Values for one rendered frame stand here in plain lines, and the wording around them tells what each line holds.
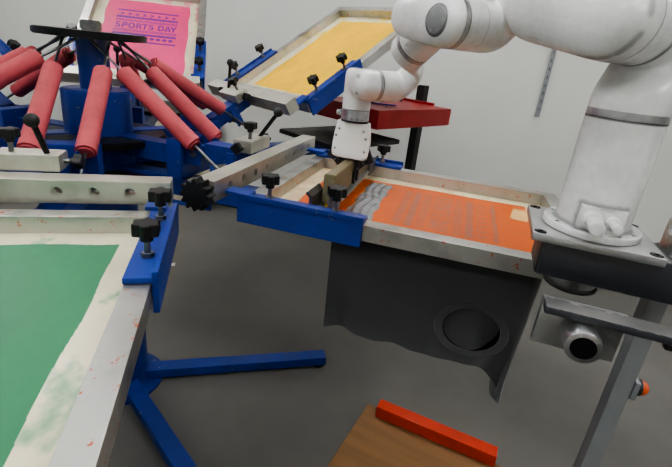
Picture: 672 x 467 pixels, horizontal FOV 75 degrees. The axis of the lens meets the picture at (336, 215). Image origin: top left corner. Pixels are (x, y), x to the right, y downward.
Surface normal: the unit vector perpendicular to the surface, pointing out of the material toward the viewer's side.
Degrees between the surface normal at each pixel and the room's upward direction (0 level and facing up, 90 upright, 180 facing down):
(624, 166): 90
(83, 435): 0
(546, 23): 102
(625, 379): 90
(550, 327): 90
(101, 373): 0
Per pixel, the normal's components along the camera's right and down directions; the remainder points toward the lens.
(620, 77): -0.60, -0.58
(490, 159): -0.29, 0.31
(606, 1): -0.84, -0.04
